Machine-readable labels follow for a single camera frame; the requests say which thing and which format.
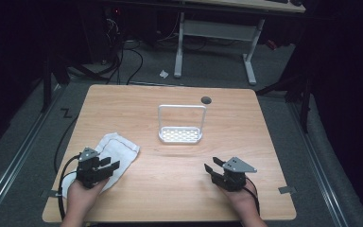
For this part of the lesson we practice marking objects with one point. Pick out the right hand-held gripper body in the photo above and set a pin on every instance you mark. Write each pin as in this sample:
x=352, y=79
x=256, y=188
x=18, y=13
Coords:
x=233, y=176

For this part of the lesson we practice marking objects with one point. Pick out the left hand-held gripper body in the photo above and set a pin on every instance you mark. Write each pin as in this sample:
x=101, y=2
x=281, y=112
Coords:
x=87, y=170

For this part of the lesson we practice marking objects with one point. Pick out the white towel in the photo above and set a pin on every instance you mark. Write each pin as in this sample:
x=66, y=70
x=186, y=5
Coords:
x=119, y=149

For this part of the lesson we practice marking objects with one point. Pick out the person's right hand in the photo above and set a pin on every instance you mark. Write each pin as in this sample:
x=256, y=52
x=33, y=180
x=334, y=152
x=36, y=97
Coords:
x=244, y=201

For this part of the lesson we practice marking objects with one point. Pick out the person's left hand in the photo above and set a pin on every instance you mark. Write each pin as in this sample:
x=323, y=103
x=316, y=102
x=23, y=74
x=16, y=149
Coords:
x=78, y=198

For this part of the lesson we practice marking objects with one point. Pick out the grey tape piece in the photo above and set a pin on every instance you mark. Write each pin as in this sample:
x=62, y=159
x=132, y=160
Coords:
x=48, y=193
x=287, y=189

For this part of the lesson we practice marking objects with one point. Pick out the black table grommet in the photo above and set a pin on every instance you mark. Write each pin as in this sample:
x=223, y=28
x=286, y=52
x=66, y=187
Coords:
x=206, y=100

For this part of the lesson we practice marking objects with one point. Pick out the black stand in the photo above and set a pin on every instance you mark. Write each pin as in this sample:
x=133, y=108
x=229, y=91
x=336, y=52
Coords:
x=296, y=94
x=55, y=75

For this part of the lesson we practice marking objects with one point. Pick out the white paper scrap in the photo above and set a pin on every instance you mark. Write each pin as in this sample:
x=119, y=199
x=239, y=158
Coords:
x=164, y=74

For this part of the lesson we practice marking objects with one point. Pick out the red object under desk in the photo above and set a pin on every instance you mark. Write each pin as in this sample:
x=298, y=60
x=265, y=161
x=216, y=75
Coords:
x=271, y=44

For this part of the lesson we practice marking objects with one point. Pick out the black computer tower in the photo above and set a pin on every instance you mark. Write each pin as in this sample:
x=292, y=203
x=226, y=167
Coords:
x=113, y=31

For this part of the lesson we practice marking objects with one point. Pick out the white-legged background desk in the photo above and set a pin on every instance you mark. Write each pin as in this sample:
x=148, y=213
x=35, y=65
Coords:
x=216, y=30

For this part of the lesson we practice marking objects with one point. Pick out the black keyboard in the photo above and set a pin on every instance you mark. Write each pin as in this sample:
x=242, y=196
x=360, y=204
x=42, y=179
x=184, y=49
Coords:
x=277, y=1

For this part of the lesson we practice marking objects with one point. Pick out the black computer mouse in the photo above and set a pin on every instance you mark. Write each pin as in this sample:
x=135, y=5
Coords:
x=296, y=2

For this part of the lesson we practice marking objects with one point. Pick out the metal floor rail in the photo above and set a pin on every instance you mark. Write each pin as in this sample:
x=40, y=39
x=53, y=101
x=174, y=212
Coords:
x=15, y=164
x=319, y=170

